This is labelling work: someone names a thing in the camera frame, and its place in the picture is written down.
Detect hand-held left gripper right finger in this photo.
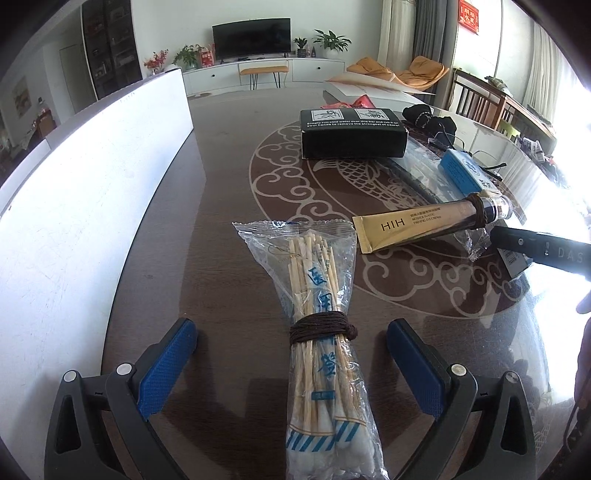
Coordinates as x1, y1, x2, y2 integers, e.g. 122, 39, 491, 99
387, 318, 539, 480

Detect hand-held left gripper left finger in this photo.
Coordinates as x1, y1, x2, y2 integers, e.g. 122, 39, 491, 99
44, 318, 198, 480

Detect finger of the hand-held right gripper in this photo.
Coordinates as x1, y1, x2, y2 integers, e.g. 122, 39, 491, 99
489, 225, 591, 278

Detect clear packet of bamboo skewers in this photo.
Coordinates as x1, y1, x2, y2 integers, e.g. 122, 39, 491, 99
232, 220, 389, 480

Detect thin-framed eyeglasses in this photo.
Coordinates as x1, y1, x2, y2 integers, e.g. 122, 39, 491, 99
427, 129, 509, 182

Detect gold cream tube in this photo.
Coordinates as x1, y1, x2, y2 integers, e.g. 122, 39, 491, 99
352, 191, 513, 254

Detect black printed cardboard box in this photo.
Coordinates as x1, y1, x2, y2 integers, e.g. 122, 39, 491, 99
299, 108, 409, 160

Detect blue carton box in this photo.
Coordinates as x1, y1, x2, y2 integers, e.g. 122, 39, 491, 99
438, 148, 502, 195

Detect clear plastic zip bag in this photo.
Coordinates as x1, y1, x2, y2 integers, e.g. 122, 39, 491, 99
383, 136, 492, 264

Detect dark wooden chair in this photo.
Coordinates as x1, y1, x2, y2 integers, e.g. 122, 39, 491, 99
450, 68, 509, 128

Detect white board panel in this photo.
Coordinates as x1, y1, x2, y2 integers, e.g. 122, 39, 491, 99
0, 67, 195, 462

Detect black cloth pouch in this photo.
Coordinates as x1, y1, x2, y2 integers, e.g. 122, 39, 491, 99
402, 104, 458, 139

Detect orange lounge chair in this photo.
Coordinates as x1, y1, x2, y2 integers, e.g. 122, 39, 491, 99
346, 55, 451, 89

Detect red bow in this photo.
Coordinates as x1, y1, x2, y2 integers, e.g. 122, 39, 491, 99
344, 93, 378, 110

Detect white flat box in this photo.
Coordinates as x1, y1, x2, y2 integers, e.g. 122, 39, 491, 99
323, 74, 437, 108

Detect grey window curtain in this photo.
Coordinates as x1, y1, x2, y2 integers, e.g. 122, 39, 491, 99
383, 0, 455, 70

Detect white television cabinet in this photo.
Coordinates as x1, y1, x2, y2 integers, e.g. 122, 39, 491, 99
182, 58, 347, 96

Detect large broad-leaf potted plant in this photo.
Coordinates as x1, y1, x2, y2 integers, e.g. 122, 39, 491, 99
313, 30, 352, 59

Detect red flowers in vase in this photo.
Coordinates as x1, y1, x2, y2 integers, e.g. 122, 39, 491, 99
144, 50, 170, 75

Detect green leafy potted plant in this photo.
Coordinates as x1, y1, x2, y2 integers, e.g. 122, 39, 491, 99
173, 45, 204, 71

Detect orange bench with hairpin legs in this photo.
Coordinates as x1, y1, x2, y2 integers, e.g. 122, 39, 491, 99
239, 65, 290, 89

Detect dark display cabinet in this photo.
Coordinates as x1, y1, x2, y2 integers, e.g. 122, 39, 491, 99
81, 0, 142, 100

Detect black flat television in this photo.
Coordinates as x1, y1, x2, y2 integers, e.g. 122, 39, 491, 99
212, 17, 293, 61

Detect brown cord loop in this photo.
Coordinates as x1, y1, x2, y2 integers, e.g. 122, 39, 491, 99
289, 311, 359, 345
466, 194, 491, 229

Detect red wall decoration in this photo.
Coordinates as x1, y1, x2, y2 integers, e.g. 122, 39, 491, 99
458, 0, 481, 34

